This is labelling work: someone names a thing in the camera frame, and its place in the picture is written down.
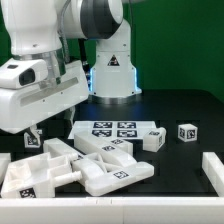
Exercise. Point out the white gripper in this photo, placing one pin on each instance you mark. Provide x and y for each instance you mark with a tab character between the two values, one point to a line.
25	107

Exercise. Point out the white fence rail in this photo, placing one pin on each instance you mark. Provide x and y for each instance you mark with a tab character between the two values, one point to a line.
214	169
5	159
112	210

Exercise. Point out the white chair back frame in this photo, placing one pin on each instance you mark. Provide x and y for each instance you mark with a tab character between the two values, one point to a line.
98	177

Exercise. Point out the white right fence rail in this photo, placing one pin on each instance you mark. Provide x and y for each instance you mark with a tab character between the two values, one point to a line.
214	169

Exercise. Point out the white left fence rail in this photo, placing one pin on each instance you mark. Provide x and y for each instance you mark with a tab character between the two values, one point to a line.
5	159

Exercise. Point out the white chair seat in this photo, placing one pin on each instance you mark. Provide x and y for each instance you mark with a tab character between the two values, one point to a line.
37	177

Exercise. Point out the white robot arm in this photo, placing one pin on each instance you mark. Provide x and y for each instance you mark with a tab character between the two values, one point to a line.
62	52

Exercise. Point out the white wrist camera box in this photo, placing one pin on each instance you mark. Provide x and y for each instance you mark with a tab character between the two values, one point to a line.
16	74

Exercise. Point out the white front fence rail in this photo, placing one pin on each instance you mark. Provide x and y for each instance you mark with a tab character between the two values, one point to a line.
112	210

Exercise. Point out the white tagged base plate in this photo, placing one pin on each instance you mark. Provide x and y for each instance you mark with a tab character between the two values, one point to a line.
113	129

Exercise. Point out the white tagged cube nut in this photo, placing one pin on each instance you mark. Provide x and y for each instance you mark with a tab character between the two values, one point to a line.
32	139
187	132

